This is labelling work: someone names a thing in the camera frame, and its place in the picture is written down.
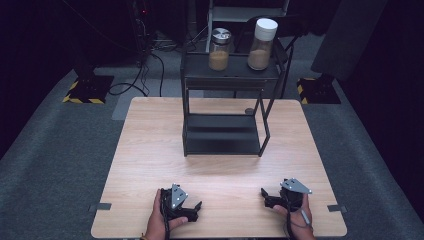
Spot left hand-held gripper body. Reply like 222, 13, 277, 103
160, 183, 196, 223

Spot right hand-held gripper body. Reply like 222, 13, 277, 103
278, 177, 313, 213

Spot black metal two-tier rack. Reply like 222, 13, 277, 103
179, 49, 296, 158

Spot clear jar with white lid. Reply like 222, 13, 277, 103
247, 17, 279, 71

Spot glass jar with silver lid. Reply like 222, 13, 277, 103
208, 27, 233, 72

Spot person's right hand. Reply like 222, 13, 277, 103
272, 194, 316, 240

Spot person's left hand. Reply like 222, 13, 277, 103
145, 189, 189, 240

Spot black yellow striped stand base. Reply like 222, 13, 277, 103
296, 77, 342, 105
61, 74, 115, 105

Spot grey curtain panel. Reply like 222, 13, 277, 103
310, 0, 389, 82

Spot black equipment tower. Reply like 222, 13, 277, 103
128, 0, 157, 68

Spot right gripper cable with plug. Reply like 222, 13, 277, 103
284, 208, 314, 240

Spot black floor cables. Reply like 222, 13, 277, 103
108, 51, 166, 98

